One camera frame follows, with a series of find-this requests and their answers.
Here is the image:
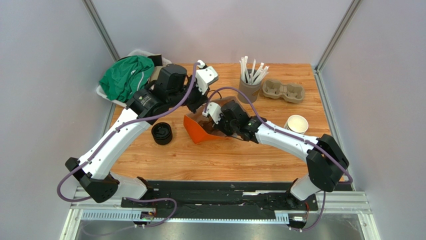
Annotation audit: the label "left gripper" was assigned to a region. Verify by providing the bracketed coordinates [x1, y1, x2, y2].
[168, 75, 211, 115]

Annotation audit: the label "orange paper bag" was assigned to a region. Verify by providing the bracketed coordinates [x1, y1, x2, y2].
[183, 105, 237, 144]

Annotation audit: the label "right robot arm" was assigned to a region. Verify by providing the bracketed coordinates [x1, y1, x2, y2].
[204, 100, 349, 201]

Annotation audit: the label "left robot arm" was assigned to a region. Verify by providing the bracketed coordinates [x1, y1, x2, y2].
[56, 60, 219, 203]

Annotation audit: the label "black coffee cup lids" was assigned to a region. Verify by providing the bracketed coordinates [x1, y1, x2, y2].
[151, 122, 173, 145]

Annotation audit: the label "grey straw holder cup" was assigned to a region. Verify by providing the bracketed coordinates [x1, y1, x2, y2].
[237, 76, 262, 104]

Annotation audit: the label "wrapped white straws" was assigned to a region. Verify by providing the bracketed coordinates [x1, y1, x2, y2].
[239, 56, 270, 86]

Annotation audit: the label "black cloth in basket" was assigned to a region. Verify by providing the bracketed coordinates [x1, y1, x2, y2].
[147, 54, 163, 67]

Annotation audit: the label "stack of paper cups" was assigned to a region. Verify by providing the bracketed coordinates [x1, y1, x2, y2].
[284, 115, 309, 134]

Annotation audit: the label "green jacket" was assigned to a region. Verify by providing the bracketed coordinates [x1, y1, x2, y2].
[99, 55, 155, 103]

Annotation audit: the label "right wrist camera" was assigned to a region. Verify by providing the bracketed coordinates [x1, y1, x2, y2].
[202, 102, 222, 124]

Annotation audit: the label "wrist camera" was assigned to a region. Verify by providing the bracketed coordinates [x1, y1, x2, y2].
[195, 60, 219, 95]
[202, 102, 222, 124]

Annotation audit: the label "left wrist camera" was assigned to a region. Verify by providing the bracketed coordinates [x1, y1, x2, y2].
[195, 60, 219, 95]

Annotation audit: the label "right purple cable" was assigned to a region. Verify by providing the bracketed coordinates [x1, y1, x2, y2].
[203, 86, 354, 232]

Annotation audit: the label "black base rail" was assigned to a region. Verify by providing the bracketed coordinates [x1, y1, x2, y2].
[120, 180, 321, 220]

